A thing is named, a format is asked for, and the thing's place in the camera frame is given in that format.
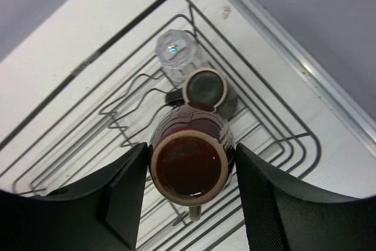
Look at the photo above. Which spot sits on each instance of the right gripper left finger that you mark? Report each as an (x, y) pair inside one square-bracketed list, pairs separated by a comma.
[(98, 212)]

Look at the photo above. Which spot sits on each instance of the clear glass cup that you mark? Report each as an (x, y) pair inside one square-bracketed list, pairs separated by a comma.
[(179, 55)]

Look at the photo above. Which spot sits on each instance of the wire dish rack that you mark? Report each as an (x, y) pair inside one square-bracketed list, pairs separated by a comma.
[(114, 100)]

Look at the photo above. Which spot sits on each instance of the tan patterned mug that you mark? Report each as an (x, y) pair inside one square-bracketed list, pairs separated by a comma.
[(191, 156)]

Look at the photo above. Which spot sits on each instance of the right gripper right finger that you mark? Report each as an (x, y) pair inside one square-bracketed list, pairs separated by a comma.
[(282, 212)]

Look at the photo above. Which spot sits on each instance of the dark brown mug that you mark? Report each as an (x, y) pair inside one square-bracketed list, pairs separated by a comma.
[(208, 86)]

